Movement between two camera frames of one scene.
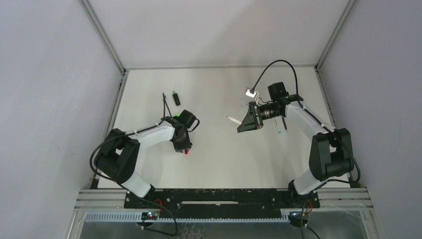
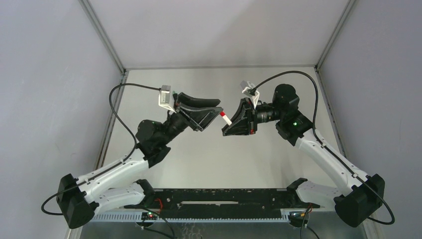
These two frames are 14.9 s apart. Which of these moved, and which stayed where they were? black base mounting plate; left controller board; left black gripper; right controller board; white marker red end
Moved: white marker red end; left black gripper
Stayed: right controller board; left controller board; black base mounting plate
